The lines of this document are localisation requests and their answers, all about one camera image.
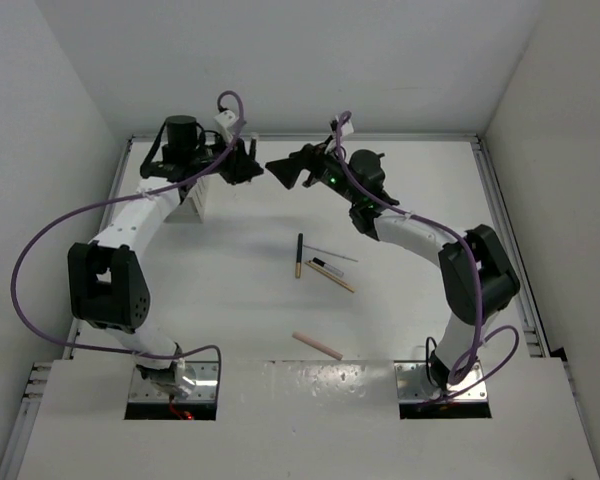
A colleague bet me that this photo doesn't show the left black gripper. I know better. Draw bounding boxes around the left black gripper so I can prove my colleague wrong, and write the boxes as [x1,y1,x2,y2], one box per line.
[185,128,261,184]

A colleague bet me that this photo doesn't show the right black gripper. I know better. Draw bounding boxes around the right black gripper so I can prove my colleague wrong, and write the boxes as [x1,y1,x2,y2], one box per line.
[268,136,362,205]

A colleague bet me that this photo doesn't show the pink makeup stick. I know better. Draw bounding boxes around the pink makeup stick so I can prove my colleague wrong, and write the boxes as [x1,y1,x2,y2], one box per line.
[292,332,343,361]

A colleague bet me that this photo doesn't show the black double ended concealer stick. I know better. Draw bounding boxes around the black double ended concealer stick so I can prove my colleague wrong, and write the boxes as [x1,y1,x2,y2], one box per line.
[249,132,259,161]

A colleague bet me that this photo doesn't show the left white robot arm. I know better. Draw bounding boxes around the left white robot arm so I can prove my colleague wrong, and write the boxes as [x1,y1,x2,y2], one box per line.
[68,110,263,398]

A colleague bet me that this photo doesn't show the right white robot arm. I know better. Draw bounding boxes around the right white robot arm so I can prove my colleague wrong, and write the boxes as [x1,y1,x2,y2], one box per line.
[265,142,520,390]

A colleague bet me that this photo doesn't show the gold makeup pencil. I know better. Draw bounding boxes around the gold makeup pencil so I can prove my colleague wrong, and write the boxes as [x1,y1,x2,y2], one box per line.
[305,261,356,293]

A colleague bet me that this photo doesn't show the white slotted organizer box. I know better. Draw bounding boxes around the white slotted organizer box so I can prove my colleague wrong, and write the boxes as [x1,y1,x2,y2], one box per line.
[166,177,209,224]

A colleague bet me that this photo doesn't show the dark green gold mascara tube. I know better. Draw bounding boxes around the dark green gold mascara tube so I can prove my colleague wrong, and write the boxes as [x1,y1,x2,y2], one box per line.
[294,233,304,279]

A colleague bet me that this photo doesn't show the thin clear silver stick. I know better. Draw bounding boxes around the thin clear silver stick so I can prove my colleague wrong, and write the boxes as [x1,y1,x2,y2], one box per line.
[304,244,359,263]

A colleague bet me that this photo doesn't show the black white eyeliner pen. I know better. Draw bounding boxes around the black white eyeliner pen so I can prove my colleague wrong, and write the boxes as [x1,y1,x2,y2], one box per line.
[312,257,344,278]

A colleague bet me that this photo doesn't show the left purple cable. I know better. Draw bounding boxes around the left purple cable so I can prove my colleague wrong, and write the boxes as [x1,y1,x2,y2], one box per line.
[9,89,246,366]

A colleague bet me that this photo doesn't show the purple cable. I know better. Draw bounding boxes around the purple cable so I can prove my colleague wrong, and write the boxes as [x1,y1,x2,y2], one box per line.
[329,110,521,401]
[9,89,246,366]

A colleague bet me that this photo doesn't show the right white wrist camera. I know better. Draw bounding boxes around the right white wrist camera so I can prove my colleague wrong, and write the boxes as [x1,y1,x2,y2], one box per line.
[329,115,354,143]

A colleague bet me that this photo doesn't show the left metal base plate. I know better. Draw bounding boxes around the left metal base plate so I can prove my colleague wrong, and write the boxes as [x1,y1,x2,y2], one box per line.
[128,360,219,404]

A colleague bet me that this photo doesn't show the metal base plate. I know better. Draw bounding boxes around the metal base plate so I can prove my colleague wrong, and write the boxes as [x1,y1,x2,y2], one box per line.
[394,361,488,405]
[128,360,219,404]

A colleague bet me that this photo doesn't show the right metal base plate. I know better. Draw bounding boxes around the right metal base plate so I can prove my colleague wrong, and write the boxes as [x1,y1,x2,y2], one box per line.
[394,361,488,405]

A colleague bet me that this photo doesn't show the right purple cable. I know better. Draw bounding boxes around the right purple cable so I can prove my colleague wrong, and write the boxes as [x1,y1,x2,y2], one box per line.
[329,110,521,401]

